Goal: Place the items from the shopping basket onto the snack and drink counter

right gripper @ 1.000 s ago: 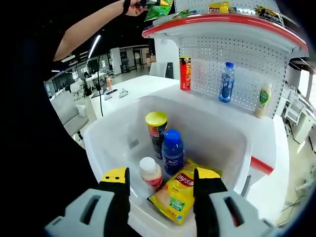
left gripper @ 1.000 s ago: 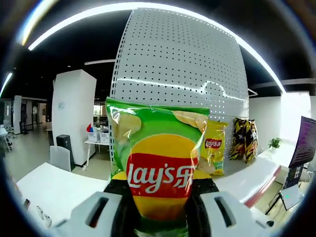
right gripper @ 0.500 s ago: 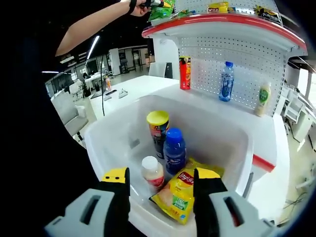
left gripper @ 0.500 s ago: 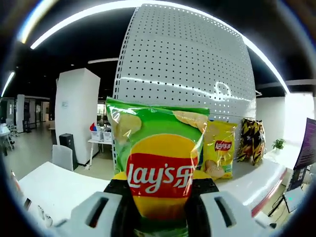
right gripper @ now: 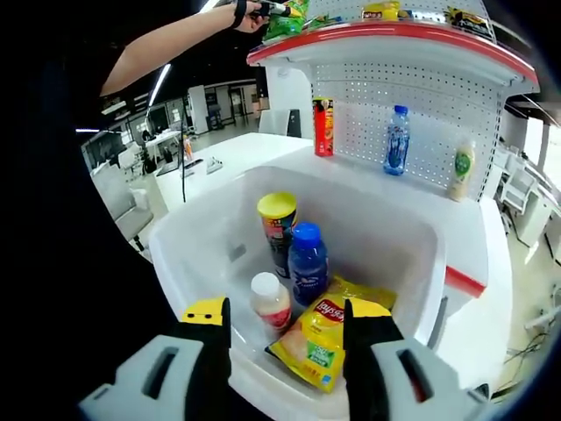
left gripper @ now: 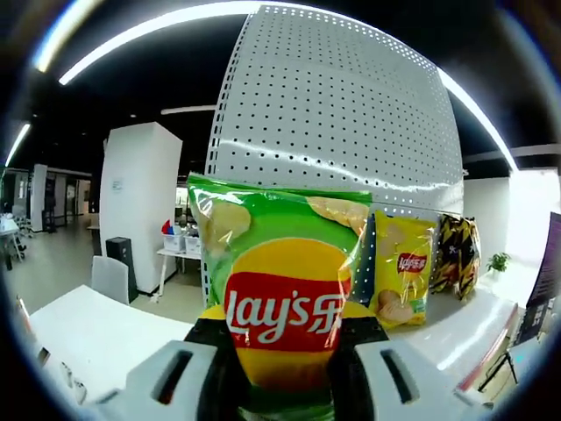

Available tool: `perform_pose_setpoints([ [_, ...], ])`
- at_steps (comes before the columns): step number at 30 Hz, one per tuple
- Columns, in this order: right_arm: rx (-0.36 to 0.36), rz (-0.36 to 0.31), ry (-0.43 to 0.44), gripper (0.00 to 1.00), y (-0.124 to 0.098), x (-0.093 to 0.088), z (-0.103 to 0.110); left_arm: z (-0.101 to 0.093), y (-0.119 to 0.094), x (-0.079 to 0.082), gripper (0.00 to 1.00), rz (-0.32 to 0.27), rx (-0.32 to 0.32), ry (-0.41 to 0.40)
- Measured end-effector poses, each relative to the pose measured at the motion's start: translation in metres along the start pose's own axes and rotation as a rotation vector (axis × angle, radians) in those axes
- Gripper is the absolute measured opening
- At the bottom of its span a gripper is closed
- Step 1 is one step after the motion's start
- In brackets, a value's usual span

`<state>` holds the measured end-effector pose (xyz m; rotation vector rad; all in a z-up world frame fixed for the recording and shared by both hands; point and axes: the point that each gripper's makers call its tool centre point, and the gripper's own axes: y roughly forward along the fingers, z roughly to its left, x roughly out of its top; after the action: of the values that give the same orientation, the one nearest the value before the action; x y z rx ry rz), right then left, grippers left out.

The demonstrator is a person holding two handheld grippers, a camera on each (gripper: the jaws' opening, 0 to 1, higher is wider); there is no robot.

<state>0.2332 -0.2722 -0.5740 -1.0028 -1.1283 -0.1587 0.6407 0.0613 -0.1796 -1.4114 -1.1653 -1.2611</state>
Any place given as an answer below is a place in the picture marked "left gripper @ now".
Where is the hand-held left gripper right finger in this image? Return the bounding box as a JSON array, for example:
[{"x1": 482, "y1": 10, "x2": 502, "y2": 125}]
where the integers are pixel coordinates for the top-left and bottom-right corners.
[{"x1": 326, "y1": 301, "x2": 490, "y2": 421}]

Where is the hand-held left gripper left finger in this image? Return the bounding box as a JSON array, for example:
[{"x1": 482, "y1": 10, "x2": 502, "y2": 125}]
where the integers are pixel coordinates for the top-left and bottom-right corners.
[{"x1": 81, "y1": 303, "x2": 252, "y2": 421}]

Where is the green chips bag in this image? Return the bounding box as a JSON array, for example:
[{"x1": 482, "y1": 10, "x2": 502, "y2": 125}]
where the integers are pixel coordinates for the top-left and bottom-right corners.
[{"x1": 186, "y1": 173, "x2": 373, "y2": 416}]

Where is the white snack and drink counter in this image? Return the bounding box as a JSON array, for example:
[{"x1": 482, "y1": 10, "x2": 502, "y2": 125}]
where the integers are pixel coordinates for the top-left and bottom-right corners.
[{"x1": 201, "y1": 4, "x2": 522, "y2": 396}]

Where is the small white charger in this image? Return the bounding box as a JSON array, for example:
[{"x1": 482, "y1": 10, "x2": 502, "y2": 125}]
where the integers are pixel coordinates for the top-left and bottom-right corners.
[{"x1": 60, "y1": 361, "x2": 89, "y2": 405}]

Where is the white plastic chair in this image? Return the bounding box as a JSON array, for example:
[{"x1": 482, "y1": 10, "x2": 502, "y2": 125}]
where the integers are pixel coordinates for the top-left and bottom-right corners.
[{"x1": 90, "y1": 255, "x2": 132, "y2": 307}]

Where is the white side desk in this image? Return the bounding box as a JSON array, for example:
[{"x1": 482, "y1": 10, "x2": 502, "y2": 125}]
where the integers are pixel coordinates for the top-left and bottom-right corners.
[{"x1": 156, "y1": 247, "x2": 205, "y2": 299}]

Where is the black and yellow chips bag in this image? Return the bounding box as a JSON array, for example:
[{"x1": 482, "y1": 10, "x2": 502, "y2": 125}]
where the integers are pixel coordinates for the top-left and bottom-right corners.
[{"x1": 431, "y1": 213, "x2": 482, "y2": 303}]

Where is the black floor cabinet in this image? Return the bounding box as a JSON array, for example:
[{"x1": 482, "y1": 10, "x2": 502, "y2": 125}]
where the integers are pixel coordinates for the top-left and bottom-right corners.
[{"x1": 105, "y1": 236, "x2": 138, "y2": 303}]

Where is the potted plant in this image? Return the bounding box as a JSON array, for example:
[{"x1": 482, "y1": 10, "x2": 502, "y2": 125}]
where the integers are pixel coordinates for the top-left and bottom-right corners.
[{"x1": 485, "y1": 252, "x2": 512, "y2": 275}]

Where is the white square pillar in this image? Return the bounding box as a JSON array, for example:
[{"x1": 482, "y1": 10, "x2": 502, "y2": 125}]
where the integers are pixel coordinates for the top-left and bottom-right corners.
[{"x1": 99, "y1": 121, "x2": 184, "y2": 295}]

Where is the straight ceiling light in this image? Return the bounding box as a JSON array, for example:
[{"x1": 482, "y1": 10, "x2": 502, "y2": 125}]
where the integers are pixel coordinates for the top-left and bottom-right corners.
[
  {"x1": 160, "y1": 104, "x2": 218, "y2": 116},
  {"x1": 6, "y1": 124, "x2": 32, "y2": 166}
]

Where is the white pegboard panel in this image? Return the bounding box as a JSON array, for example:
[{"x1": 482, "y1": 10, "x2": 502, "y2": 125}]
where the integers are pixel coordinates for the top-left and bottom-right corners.
[{"x1": 202, "y1": 4, "x2": 466, "y2": 308}]

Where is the curved ceiling light strip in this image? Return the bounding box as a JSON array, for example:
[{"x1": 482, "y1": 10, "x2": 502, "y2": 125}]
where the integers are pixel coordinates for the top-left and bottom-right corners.
[{"x1": 58, "y1": 2, "x2": 522, "y2": 173}]

